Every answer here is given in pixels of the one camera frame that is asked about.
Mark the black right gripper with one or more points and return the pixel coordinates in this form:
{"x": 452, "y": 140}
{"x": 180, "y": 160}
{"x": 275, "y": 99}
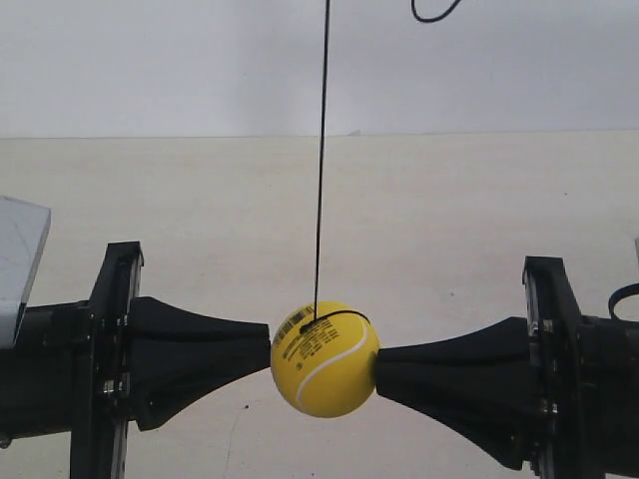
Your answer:
{"x": 587, "y": 371}

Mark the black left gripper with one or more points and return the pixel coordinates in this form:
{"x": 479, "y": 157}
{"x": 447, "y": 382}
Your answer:
{"x": 68, "y": 370}

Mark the yellow tennis ball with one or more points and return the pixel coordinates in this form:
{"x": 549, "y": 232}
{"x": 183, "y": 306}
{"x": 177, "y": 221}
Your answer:
{"x": 322, "y": 359}

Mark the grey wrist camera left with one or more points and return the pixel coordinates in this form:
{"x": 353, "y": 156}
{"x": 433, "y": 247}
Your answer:
{"x": 24, "y": 230}

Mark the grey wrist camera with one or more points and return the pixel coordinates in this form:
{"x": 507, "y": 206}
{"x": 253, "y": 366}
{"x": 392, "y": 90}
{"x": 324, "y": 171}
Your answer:
{"x": 636, "y": 259}
{"x": 24, "y": 230}

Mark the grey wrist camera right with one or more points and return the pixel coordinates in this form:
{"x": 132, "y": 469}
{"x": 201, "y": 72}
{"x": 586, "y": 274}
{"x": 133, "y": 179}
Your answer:
{"x": 636, "y": 259}

